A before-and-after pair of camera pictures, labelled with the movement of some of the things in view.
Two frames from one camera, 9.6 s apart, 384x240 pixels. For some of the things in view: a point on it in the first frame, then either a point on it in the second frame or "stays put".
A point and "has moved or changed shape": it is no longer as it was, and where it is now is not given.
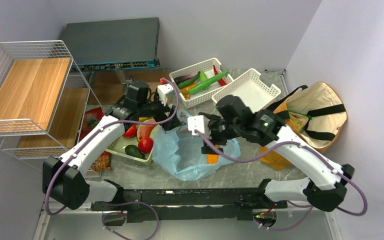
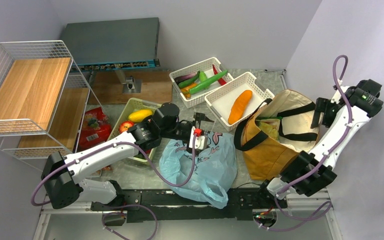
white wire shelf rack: (34, 102) stays put
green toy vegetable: (184, 84) → (202, 76)
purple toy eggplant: (180, 78) stays put
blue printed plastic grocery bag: (181, 152) has moved or changed shape
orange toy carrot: (213, 159) has moved or changed shape
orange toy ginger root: (185, 91) stays put
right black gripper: (209, 146) → (322, 105)
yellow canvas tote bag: (315, 115) has moved or changed shape
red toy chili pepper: (221, 82) stays put
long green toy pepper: (208, 82) stays put
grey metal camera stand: (124, 80) stays put
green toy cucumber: (202, 76) stays put
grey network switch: (126, 43) stays put
